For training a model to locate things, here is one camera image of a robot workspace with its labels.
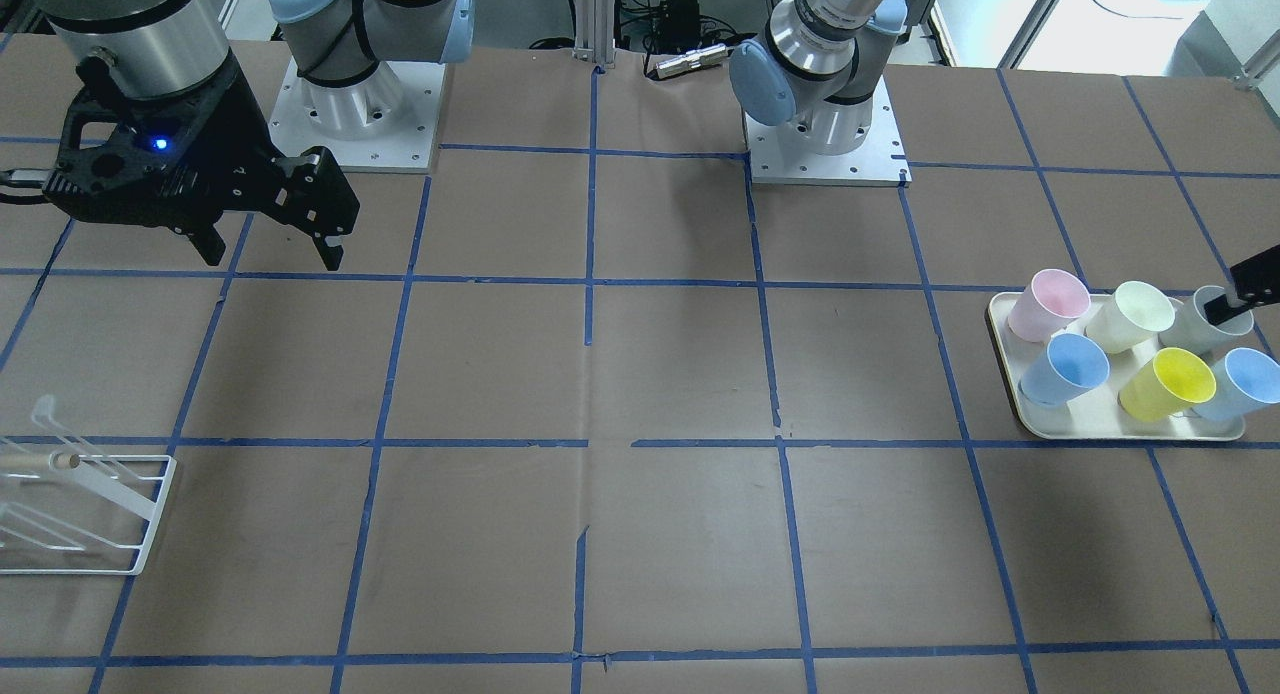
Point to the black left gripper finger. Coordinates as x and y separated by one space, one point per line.
1254 283

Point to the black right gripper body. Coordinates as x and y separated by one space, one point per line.
232 124

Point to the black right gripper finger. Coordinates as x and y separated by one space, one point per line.
330 249
209 244

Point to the light blue plastic cup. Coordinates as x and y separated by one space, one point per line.
1247 380

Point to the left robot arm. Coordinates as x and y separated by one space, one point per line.
835 51

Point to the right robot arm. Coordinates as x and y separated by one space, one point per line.
159 47

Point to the grey plastic cup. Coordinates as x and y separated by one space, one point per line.
1191 329

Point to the cream white plastic cup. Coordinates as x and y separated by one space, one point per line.
1135 313

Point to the yellow plastic cup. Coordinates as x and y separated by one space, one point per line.
1172 382

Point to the pink plastic cup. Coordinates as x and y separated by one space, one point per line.
1052 300

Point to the cream plastic tray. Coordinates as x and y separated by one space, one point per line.
1097 414

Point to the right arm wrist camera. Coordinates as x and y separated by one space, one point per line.
139 171

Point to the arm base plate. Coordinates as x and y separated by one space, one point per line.
387 124
850 146

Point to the white wire cup rack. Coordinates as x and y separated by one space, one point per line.
71 508

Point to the aluminium frame post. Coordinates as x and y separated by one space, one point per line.
594 32

